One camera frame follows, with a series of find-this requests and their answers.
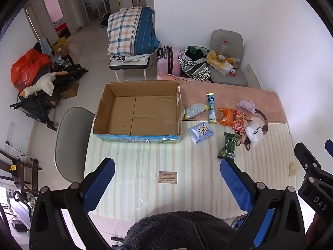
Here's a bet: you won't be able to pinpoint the patterned tote bag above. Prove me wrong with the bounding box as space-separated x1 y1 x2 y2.
178 45 212 81

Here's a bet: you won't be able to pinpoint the blue white tube packet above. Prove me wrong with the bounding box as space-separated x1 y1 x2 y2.
206 93 217 124

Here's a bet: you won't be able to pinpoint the orange snack packet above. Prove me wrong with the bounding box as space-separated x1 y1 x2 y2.
218 107 236 126

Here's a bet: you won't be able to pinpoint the pink suitcase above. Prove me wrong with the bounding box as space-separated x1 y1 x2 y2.
157 46 181 80

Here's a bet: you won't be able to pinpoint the light blue cloth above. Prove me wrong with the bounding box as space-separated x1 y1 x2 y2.
39 38 54 55

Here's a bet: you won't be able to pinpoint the clear plastic bottle red cap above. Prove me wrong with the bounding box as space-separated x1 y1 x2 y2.
218 40 229 58

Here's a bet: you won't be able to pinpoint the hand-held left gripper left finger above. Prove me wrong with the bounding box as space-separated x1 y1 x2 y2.
29 157 125 250

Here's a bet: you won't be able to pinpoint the white leg bench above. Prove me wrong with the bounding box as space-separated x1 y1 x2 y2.
109 55 151 82

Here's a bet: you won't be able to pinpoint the brown mat label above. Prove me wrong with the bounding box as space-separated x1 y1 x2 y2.
159 171 178 184

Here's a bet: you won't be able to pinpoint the silver glitter packet yellow ends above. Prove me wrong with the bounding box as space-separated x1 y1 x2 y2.
185 104 210 120

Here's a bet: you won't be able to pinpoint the wooden chair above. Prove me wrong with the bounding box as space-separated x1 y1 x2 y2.
0 148 43 193

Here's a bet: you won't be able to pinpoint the black bag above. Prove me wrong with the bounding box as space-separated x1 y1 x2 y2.
99 13 111 28

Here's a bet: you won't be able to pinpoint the plaid folded bedding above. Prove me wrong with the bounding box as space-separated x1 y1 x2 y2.
107 6 160 58

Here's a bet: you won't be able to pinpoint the white tissue packet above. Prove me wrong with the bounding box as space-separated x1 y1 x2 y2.
212 61 233 76

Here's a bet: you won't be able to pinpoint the green snack packet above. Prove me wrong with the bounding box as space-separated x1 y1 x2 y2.
217 132 241 160

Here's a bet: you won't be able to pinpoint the red snack packet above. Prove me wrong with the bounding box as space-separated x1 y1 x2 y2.
231 110 247 133

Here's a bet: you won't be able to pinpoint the dark fleece garment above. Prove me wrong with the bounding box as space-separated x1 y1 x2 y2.
123 211 250 250

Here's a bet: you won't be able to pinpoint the blue cat tissue pack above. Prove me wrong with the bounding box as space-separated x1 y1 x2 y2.
188 122 214 144

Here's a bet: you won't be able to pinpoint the white leaning panel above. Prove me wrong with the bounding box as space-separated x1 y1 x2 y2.
245 64 262 90

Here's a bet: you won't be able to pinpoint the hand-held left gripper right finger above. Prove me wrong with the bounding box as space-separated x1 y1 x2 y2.
220 158 306 250

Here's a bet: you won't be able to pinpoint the striped cat print mat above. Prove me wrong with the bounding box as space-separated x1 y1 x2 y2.
84 121 297 220

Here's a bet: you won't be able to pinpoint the small brown cardboard box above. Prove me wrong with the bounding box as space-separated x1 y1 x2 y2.
60 81 79 99

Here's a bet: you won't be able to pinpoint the red plastic bag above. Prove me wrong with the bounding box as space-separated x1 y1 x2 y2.
10 48 51 92

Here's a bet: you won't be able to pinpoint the grey cushioned chair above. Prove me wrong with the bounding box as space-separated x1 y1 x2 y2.
209 29 248 87

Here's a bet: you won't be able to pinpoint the black folded stroller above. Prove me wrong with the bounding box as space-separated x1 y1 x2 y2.
10 65 89 132

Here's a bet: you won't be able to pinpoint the white printed pouch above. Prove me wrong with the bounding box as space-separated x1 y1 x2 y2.
245 121 263 148

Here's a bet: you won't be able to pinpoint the white wall power strip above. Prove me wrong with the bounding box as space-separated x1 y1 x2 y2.
6 121 15 146

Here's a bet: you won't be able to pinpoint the glass sliding door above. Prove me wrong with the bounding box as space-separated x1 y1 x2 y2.
69 0 120 29

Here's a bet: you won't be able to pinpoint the yellow plastic bag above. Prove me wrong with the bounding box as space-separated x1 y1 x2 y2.
207 50 223 67

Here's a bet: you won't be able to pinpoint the white goose plush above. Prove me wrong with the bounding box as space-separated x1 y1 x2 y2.
19 70 65 98

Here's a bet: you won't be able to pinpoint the grey round back chair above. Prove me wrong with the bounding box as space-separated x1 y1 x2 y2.
54 107 95 183

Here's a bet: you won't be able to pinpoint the purple cloth bundle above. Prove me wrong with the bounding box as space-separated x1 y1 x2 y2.
236 99 257 114

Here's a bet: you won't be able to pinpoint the pink mat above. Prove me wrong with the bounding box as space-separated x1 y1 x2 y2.
159 74 288 124

